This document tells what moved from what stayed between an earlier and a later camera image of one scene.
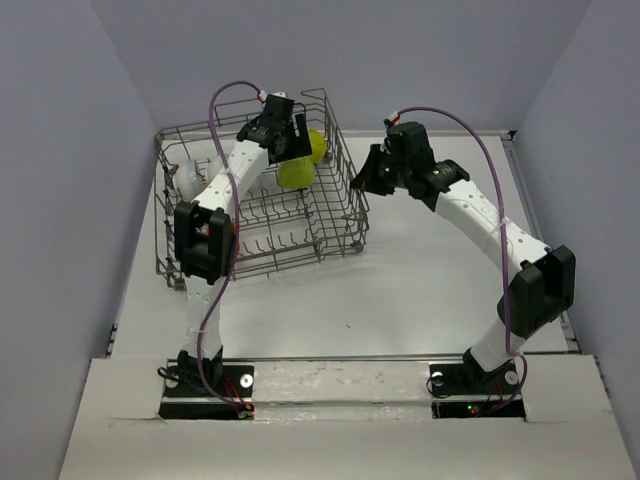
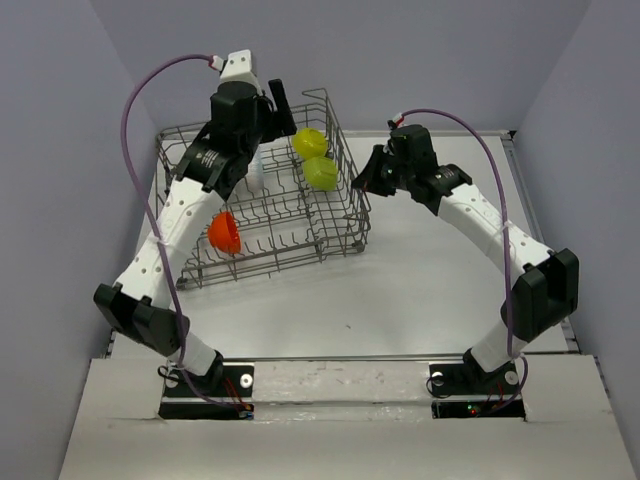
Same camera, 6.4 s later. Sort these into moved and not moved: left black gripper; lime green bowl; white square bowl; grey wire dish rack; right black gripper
Moved: left black gripper; white square bowl
Not moved: right black gripper; grey wire dish rack; lime green bowl
